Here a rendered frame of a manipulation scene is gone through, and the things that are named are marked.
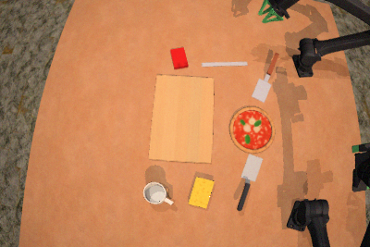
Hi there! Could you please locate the light wooden cutting board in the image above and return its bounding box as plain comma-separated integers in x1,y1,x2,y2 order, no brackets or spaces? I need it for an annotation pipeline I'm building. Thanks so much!
149,75,214,164

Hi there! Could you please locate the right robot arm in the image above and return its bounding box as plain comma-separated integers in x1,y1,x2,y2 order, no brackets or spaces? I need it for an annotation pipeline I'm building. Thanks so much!
276,0,370,78

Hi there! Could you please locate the yellow cheese wedge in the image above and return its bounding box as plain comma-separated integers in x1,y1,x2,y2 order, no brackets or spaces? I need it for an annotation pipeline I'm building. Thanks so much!
189,177,214,208

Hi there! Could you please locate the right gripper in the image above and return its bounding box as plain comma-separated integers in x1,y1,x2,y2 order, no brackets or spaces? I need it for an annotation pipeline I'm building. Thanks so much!
258,0,296,23

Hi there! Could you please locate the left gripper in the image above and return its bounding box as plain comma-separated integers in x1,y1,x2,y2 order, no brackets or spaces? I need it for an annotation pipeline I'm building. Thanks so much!
352,143,370,192

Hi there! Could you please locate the red rectangular block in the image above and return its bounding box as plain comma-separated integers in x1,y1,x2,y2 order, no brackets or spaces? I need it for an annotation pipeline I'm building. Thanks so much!
170,47,188,69

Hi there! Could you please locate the pizza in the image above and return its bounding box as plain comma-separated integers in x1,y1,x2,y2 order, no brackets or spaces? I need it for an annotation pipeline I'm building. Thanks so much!
229,106,275,154

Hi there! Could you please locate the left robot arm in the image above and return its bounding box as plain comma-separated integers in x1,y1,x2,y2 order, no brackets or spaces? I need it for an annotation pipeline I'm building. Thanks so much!
287,167,370,247

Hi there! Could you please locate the grey mug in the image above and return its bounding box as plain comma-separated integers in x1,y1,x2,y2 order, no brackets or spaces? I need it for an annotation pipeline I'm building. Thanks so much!
143,182,173,204

